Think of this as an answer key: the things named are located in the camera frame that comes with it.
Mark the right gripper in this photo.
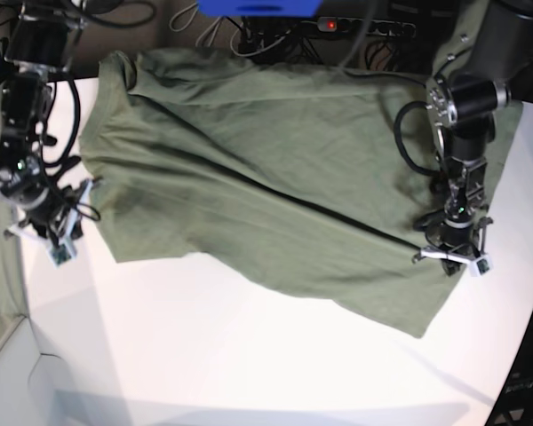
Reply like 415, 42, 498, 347
4, 154, 101, 249

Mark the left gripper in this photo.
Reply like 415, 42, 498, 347
412, 210, 493, 276

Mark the green t-shirt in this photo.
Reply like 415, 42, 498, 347
77, 0, 525, 341

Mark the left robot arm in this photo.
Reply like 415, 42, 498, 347
394, 1, 533, 276

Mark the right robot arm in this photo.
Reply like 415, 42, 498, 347
0, 1, 156, 250

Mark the blue box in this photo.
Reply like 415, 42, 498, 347
197, 0, 322, 17

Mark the black power strip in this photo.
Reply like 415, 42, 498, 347
315, 15, 417, 38

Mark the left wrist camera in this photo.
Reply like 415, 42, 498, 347
467, 254, 493, 278

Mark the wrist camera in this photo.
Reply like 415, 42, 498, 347
467, 254, 493, 278
47, 241, 77, 267

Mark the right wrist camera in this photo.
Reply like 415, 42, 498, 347
47, 241, 77, 267

